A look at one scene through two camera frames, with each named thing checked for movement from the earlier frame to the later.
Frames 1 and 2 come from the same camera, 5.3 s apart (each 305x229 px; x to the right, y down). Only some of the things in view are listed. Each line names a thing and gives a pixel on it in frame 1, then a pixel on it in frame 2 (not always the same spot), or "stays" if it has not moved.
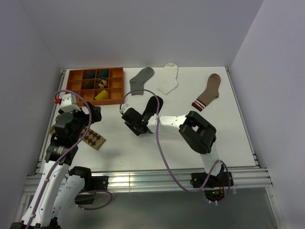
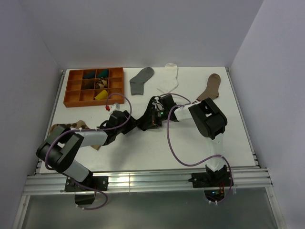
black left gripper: [96, 115] -> [131, 124]
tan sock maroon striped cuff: [211, 93] stays
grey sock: [137, 82] stays
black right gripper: [131, 128] -> [155, 122]
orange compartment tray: [101, 86] stays
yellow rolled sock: [103, 95] stays
